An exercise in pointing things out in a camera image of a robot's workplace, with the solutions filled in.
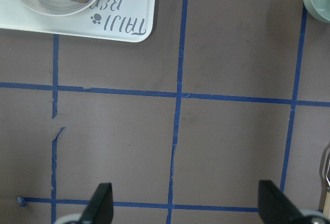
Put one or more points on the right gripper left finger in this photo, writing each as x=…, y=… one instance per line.
x=100, y=207

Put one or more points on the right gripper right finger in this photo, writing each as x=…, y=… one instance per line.
x=274, y=207

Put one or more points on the wooden cutting board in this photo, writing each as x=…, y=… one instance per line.
x=324, y=174

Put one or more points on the white bear tray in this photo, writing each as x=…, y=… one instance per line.
x=119, y=20

